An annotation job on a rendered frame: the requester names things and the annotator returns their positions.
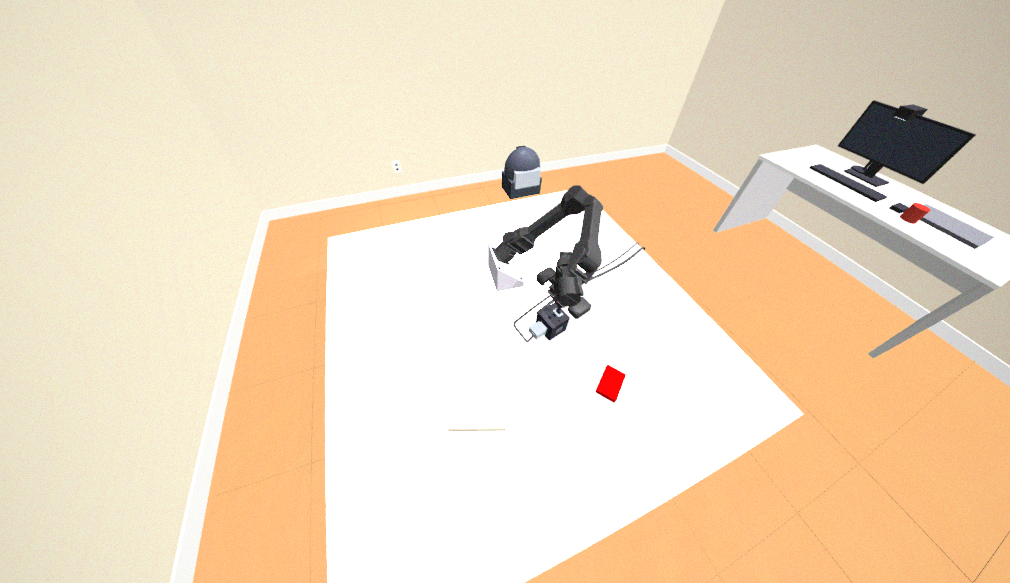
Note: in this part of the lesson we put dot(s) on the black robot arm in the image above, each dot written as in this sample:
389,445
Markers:
586,252

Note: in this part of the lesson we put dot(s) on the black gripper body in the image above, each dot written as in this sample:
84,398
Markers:
576,311

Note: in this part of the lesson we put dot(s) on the red rectangular block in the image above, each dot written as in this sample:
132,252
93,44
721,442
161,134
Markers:
610,383

